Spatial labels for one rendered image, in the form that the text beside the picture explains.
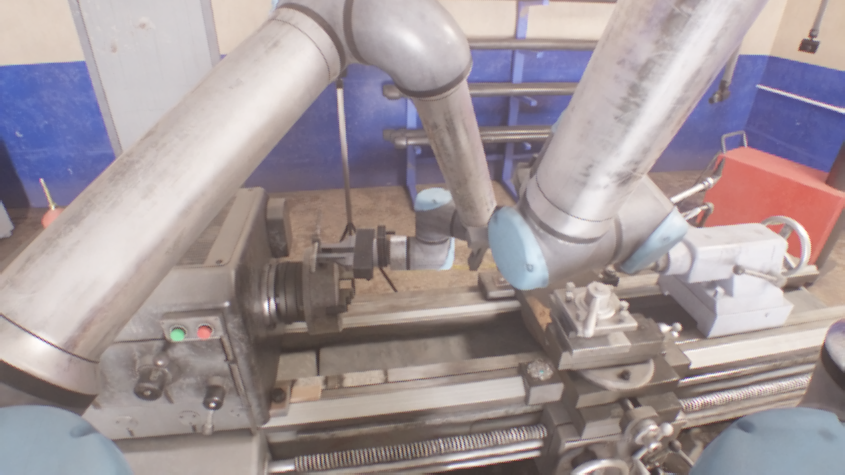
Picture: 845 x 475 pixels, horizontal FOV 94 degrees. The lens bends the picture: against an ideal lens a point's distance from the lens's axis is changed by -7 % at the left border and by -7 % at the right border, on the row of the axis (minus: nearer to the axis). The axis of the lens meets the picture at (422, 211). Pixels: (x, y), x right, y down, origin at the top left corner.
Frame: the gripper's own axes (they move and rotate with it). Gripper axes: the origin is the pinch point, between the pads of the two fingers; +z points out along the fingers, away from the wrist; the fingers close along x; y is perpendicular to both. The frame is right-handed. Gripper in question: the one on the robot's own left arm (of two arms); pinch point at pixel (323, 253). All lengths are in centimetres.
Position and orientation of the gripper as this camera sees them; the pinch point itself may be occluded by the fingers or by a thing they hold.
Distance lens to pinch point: 115.9
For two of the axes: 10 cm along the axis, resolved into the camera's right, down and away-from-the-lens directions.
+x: -0.2, -7.4, 6.7
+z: -10.0, 0.0, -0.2
